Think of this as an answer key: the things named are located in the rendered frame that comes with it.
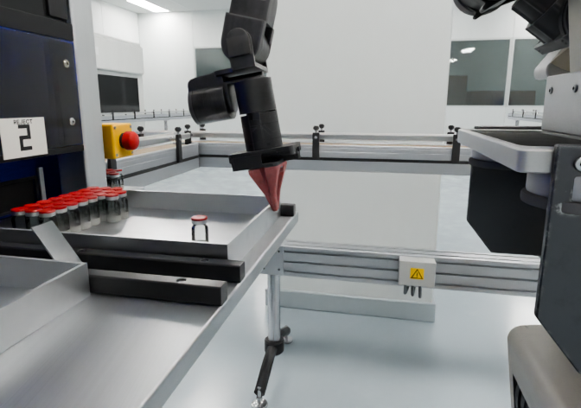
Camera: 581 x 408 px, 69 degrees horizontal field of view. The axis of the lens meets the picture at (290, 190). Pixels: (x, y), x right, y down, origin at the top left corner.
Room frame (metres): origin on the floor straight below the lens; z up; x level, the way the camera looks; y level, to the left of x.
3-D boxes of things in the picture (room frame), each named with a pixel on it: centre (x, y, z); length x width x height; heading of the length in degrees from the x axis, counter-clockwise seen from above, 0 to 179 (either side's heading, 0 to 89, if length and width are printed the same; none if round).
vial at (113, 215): (0.67, 0.29, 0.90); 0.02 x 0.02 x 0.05
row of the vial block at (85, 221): (0.64, 0.32, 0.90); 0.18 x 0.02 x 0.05; 168
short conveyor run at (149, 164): (1.22, 0.47, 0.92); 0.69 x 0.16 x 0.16; 168
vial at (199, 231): (0.53, 0.12, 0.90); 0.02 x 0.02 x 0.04
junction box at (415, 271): (1.39, -0.44, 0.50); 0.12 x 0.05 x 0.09; 78
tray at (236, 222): (0.62, 0.21, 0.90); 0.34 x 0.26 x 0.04; 78
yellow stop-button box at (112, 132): (0.91, 0.39, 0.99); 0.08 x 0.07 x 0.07; 78
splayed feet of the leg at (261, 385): (1.56, 0.07, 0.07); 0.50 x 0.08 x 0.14; 168
